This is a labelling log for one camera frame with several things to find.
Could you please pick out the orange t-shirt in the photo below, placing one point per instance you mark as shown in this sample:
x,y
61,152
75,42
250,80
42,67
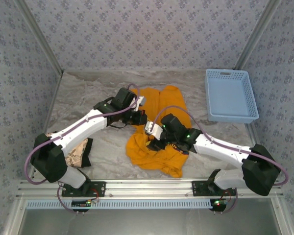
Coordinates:
x,y
149,159

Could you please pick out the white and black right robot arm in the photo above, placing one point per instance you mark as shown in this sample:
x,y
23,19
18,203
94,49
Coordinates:
x,y
218,149

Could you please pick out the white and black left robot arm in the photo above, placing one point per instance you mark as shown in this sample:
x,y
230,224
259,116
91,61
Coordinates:
x,y
83,124

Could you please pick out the beige printed t-shirt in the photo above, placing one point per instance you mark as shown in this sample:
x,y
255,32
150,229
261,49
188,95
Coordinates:
x,y
76,154

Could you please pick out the light blue plastic basket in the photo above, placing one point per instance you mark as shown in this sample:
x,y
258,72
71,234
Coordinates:
x,y
230,98

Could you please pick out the aluminium mounting rail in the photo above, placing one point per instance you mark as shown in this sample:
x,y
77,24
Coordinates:
x,y
147,187

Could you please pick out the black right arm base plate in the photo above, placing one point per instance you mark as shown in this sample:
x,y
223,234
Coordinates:
x,y
198,189

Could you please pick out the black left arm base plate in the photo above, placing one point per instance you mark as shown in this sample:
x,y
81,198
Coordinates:
x,y
100,189

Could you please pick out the aluminium frame post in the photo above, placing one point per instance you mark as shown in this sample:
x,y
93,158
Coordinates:
x,y
39,36
257,36

